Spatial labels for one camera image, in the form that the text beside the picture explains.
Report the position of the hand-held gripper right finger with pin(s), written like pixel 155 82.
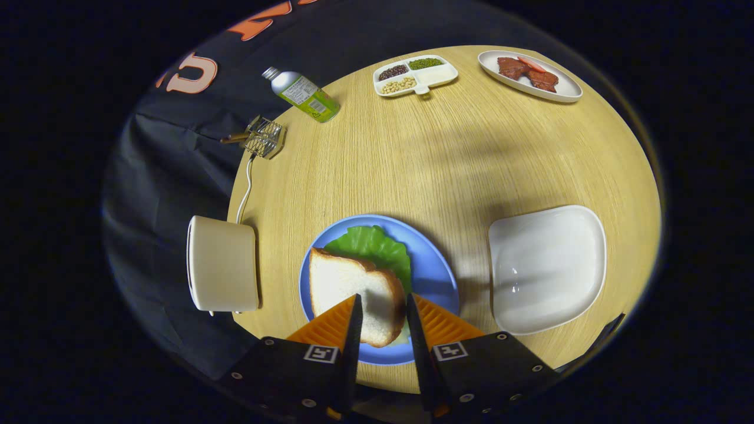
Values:
pixel 419 353

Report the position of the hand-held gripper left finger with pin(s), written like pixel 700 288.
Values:
pixel 352 353

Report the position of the toasted bread slice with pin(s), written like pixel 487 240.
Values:
pixel 341 282

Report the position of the green lettuce leaf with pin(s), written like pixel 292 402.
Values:
pixel 371 244

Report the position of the blue plate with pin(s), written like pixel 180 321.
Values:
pixel 433 277

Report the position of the cream toaster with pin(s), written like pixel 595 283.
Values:
pixel 224 265

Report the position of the white square plate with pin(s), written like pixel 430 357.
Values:
pixel 548 265

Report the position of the silver bottle green label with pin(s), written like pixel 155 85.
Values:
pixel 300 91

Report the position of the pile of yellow soybeans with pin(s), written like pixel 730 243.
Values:
pixel 398 86

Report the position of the white divided snack tray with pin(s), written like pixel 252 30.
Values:
pixel 439 75

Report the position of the pile of dark red beans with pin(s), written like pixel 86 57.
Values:
pixel 393 72

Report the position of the pile of green beans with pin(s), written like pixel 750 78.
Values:
pixel 425 63

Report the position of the brown meat piece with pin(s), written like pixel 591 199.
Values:
pixel 511 67
pixel 543 79

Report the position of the white oval meat plate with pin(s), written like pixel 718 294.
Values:
pixel 565 89

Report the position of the pink sausage slice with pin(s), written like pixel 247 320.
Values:
pixel 530 63

